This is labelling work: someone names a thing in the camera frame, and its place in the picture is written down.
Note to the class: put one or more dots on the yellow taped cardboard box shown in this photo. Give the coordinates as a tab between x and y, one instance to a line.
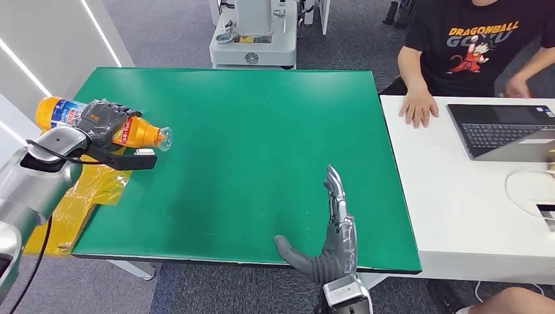
86	190

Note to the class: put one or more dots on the person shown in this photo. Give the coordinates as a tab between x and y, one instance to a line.
459	43

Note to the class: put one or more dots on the dark grey laptop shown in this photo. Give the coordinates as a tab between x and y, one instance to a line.
503	134

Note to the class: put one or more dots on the person's left forearm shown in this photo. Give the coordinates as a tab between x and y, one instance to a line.
537	63

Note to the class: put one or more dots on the person's right forearm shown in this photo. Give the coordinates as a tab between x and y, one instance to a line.
412	69

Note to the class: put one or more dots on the grey white robot base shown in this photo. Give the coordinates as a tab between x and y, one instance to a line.
253	43

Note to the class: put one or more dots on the white desk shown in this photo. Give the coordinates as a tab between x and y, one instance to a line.
455	208

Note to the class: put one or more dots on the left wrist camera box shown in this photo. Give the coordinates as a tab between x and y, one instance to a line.
138	159

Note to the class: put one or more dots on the white table leg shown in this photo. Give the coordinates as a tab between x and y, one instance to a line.
138	269

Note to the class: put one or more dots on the person's right hand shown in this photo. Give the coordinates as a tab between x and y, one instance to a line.
417	108

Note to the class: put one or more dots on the black chair legs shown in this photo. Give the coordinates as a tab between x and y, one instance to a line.
401	13

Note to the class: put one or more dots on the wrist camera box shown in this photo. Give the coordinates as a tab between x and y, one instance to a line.
138	159
347	297

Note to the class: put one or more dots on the orange detergent bottle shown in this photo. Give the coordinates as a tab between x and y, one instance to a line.
141	134

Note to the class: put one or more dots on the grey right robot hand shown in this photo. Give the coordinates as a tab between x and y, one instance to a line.
340	251

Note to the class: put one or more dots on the person's bare knee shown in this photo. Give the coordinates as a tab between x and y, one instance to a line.
511	303

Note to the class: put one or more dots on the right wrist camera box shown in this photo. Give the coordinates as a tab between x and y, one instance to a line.
347	297

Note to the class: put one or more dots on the green table board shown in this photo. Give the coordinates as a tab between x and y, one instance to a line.
260	130

